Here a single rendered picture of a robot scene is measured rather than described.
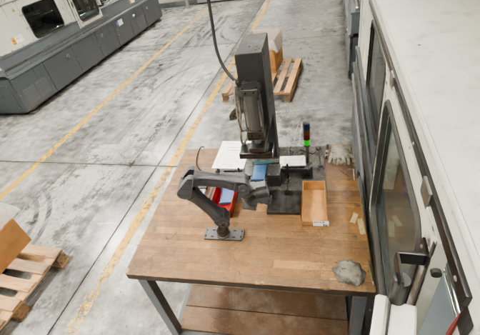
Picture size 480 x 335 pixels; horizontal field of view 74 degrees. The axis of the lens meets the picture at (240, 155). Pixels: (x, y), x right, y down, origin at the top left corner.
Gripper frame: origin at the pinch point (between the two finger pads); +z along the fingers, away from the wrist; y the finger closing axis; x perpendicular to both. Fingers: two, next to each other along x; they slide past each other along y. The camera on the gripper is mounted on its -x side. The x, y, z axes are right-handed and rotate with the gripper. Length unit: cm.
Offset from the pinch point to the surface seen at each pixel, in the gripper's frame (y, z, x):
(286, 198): 8.4, 13.6, -13.9
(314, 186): 17.8, 16.3, -27.9
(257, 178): 17.1, 11.6, 3.0
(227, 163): 30, 30, 28
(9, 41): 235, 145, 462
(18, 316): -92, 68, 176
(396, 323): -38, -76, -51
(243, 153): 26.0, -0.4, 10.3
